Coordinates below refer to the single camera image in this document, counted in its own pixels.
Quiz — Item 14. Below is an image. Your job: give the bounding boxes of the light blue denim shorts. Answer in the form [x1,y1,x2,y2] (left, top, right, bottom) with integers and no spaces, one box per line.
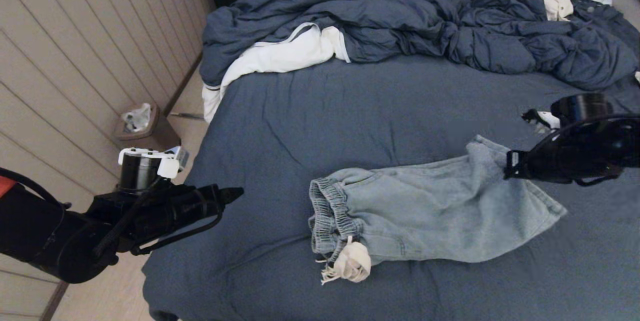
[308,134,569,285]

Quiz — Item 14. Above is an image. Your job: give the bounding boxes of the brown trash bin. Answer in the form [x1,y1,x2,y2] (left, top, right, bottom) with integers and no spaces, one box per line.
[114,102,182,152]

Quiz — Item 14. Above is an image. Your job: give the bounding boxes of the white plastic bin bag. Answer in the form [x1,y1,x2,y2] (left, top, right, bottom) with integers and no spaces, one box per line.
[121,103,153,134]

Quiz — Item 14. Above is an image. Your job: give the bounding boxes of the blue bed sheet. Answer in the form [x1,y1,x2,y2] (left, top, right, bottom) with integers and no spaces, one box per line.
[141,53,640,321]

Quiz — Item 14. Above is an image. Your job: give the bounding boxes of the white garment with dark trim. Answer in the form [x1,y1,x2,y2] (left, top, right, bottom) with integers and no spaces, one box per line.
[201,22,351,125]

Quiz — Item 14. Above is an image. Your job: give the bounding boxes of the blue denim shirt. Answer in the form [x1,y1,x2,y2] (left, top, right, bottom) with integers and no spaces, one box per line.
[570,0,640,57]

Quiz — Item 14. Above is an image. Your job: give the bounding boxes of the crumpled dark blue duvet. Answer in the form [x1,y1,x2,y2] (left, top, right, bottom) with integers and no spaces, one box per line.
[200,0,640,93]

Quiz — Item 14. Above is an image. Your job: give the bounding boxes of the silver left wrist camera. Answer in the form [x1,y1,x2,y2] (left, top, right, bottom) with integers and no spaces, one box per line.
[167,145,190,170]

